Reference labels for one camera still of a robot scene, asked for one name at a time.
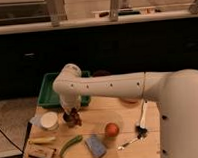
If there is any yellow banana toy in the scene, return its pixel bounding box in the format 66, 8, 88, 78
29, 137, 56, 145

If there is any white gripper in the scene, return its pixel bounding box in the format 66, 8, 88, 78
59, 95, 82, 114

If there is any green plastic tray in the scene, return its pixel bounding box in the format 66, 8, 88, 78
37, 70, 91, 108

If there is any orange fruit toy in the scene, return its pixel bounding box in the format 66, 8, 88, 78
105, 123, 119, 137

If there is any brown wooden block toy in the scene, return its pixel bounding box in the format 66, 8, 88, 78
28, 145, 56, 158

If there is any orange bowl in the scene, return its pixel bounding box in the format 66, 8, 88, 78
123, 98, 139, 104

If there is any clear plastic plate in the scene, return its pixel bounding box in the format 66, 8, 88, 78
93, 112, 121, 148

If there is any blue sponge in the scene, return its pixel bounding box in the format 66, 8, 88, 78
85, 135, 106, 158

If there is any dark red bowl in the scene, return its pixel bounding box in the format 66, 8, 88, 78
92, 70, 110, 77

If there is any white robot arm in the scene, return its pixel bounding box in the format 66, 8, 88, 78
53, 63, 198, 158

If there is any white handled dish brush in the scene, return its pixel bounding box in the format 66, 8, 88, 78
136, 100, 148, 138

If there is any dark purple grape bunch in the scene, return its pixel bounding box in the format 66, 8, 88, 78
62, 108, 82, 127

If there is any green pepper toy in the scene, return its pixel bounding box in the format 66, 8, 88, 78
59, 135, 83, 158

